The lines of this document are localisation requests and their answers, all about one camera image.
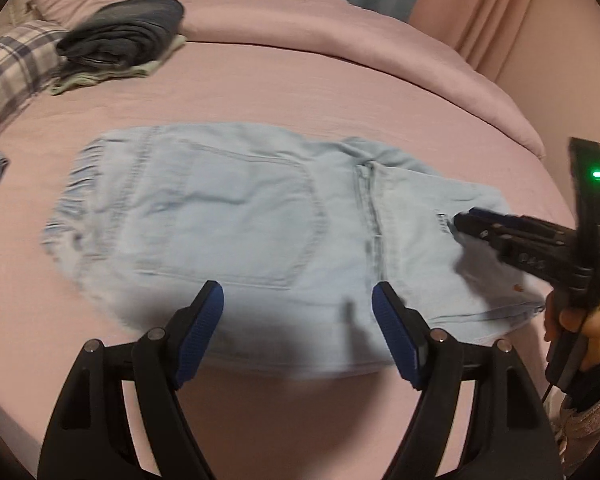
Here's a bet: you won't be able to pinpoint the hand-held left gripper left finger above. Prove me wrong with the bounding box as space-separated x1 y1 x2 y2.
36 280 225 480

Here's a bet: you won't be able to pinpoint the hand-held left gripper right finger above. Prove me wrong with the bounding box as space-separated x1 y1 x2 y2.
371 280 566 480

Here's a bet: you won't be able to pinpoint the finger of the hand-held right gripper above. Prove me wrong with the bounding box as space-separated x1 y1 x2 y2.
467 207 532 235
452 213 512 257

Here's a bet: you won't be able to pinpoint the light blue jeans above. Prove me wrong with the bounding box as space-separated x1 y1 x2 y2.
41 121 546 381

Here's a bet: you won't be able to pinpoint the person's right forearm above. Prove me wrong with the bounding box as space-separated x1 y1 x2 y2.
550 337 600 472

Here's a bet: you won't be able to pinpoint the person's right hand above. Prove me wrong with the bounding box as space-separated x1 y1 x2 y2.
544 290 600 374

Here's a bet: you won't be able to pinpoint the pink curtain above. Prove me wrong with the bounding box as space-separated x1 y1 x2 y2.
409 0 549 82

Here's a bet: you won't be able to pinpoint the pink bed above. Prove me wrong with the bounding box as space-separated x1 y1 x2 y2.
0 7 588 480

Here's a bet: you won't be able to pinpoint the pink duvet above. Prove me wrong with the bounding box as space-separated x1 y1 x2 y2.
32 0 546 159

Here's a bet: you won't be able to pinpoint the folded light green cloth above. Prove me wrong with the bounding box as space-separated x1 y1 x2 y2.
47 34 188 97

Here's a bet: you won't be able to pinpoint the folded dark jeans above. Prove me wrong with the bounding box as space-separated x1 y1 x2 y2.
55 0 186 69

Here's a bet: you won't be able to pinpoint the plaid folded cloth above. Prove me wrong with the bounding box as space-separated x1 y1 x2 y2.
0 20 72 137

